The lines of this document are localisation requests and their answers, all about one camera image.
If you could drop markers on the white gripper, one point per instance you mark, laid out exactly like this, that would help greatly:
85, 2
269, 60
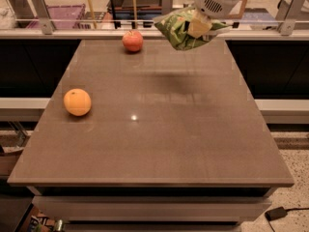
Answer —
214, 3

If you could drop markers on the green jalapeno chip bag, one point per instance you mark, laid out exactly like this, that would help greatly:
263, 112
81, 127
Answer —
174, 27

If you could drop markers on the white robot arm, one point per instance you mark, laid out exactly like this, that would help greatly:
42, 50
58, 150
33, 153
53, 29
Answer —
205, 11

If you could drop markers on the red apple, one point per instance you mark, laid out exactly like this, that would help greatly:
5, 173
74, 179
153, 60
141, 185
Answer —
132, 41

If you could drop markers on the purple plastic crate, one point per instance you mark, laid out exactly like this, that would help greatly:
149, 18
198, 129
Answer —
60, 18

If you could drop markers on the orange fruit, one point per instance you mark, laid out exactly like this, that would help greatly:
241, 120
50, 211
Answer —
77, 102

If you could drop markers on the black power adapter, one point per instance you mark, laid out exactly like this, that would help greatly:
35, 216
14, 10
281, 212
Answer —
275, 213

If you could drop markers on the grey table drawer base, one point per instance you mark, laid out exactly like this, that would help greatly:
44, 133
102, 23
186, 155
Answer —
152, 213

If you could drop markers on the middle metal rail bracket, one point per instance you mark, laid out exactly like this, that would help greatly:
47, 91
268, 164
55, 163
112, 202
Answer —
166, 6

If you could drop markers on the metal rail bracket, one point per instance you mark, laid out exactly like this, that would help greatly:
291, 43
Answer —
290, 17
41, 13
166, 6

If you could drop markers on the right metal rail bracket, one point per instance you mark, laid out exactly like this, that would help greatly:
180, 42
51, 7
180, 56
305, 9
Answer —
290, 17

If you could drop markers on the left metal rail bracket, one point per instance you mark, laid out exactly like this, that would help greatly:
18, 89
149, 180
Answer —
41, 13

